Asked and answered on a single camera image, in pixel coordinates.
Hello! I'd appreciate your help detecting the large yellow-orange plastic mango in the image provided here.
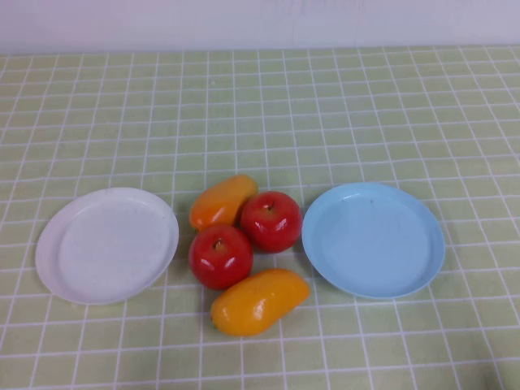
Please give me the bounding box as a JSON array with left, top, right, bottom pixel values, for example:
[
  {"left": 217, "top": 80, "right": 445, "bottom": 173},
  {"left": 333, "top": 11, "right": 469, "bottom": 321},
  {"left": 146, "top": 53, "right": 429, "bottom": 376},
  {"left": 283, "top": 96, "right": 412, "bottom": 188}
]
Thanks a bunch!
[{"left": 210, "top": 267, "right": 311, "bottom": 337}]

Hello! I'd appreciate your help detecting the white round plastic plate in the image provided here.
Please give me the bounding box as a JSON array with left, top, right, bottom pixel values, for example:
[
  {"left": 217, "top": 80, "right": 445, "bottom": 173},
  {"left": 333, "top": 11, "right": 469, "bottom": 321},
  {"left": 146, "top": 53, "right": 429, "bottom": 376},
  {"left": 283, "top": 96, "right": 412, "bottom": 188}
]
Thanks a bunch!
[{"left": 35, "top": 186, "right": 180, "bottom": 306}]

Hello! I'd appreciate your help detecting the light blue round plastic plate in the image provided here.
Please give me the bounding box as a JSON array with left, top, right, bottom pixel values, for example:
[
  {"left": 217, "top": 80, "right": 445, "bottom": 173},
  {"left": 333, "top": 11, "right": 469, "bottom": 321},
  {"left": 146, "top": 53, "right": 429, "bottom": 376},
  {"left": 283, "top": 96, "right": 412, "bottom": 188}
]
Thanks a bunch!
[{"left": 301, "top": 181, "right": 447, "bottom": 301}]

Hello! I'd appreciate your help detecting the small deep orange plastic mango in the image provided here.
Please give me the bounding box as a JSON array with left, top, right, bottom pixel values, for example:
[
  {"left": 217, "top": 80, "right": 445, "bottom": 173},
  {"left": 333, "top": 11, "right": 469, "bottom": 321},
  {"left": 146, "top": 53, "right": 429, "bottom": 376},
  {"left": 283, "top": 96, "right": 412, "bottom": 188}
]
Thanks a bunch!
[{"left": 188, "top": 174, "right": 259, "bottom": 232}]

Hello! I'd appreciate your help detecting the red plastic apple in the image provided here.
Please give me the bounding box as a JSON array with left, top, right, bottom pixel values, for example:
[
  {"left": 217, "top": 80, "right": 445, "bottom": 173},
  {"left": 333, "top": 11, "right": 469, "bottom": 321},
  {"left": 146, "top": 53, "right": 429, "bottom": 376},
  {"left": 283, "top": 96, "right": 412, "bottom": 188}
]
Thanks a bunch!
[
  {"left": 188, "top": 224, "right": 254, "bottom": 291},
  {"left": 239, "top": 190, "right": 304, "bottom": 254}
]

